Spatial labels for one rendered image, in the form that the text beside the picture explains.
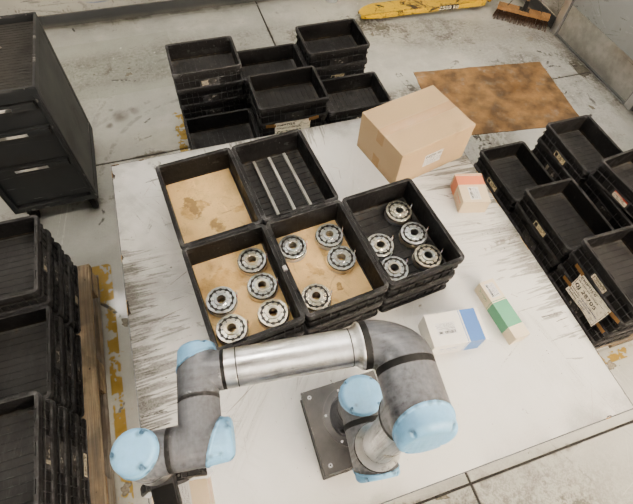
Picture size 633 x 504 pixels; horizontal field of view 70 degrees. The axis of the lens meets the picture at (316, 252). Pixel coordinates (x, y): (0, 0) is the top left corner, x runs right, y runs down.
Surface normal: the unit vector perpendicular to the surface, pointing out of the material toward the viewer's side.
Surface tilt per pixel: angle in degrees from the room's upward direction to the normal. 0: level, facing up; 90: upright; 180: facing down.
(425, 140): 0
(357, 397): 10
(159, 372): 0
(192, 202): 0
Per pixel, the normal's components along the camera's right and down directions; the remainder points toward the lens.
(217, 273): 0.04, -0.53
